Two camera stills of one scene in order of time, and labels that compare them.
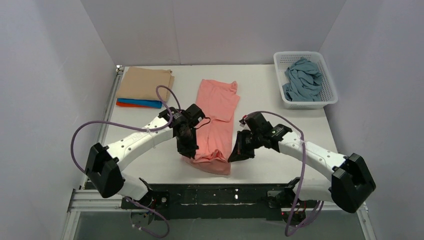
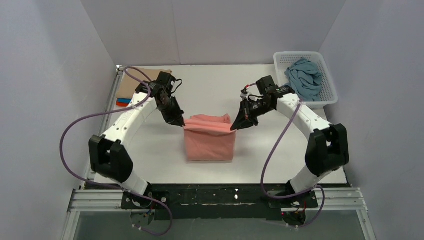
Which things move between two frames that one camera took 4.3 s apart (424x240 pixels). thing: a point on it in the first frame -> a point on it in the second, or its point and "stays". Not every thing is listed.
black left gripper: x=185 y=141 -> x=173 y=112
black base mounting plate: x=219 y=201 stays
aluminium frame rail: x=83 y=200 stays
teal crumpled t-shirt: x=304 y=82 stays
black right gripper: x=245 y=141 -> x=248 y=110
